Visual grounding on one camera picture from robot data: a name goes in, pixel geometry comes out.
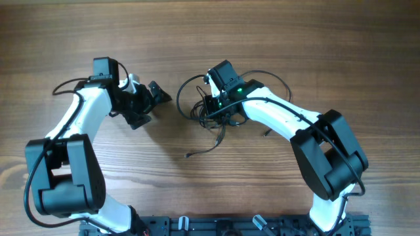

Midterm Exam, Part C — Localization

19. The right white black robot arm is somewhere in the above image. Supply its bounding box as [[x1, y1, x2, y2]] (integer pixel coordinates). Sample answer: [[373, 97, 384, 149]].
[[203, 60, 368, 235]]

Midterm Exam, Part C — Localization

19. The black USB-A cable blue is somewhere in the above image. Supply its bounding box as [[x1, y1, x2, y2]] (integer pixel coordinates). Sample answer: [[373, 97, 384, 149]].
[[176, 69, 293, 128]]

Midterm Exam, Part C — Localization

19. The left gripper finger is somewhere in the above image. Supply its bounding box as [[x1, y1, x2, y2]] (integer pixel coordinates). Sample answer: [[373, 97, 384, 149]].
[[126, 113, 152, 130], [148, 81, 172, 104]]

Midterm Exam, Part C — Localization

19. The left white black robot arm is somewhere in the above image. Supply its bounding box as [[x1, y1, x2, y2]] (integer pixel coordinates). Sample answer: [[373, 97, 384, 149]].
[[24, 57, 171, 235]]

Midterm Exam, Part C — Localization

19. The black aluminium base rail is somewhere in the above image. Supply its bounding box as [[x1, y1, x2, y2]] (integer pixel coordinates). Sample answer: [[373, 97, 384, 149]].
[[79, 214, 372, 236]]

